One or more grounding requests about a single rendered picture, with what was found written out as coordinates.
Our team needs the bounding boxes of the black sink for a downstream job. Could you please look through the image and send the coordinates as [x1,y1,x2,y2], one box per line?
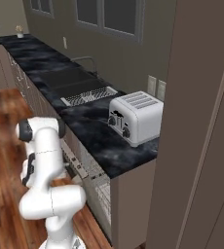
[40,66,109,98]

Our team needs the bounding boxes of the grey counter end panel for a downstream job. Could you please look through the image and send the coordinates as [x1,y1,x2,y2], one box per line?
[111,158,158,249]

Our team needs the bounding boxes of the dishwasher door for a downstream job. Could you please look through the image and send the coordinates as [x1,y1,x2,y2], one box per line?
[59,128,114,245]

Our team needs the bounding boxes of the grey base cupboards run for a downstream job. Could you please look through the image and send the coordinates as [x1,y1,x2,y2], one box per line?
[6,48,61,120]

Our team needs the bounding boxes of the large grey window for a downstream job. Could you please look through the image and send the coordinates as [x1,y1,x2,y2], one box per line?
[72,0,146,44]

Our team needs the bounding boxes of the white toaster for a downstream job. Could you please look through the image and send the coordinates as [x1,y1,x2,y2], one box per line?
[107,90,165,149]

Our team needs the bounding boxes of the flowers in white pot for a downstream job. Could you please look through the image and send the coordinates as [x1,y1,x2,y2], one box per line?
[15,24,25,40]

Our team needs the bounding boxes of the white wire dishwasher rack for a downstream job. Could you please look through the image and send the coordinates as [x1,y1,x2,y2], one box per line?
[86,153,112,228]

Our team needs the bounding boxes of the tall grey cupboard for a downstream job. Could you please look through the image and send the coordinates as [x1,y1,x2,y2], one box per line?
[145,0,224,249]

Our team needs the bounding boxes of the small grey window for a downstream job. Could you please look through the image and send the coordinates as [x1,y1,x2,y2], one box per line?
[28,0,56,19]

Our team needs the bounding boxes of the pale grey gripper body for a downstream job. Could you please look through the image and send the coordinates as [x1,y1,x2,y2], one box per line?
[62,162,79,181]

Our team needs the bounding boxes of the white dish drying rack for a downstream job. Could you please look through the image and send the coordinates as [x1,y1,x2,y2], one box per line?
[59,86,119,108]

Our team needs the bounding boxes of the grey tap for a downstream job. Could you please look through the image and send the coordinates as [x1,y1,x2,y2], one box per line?
[70,55,99,78]

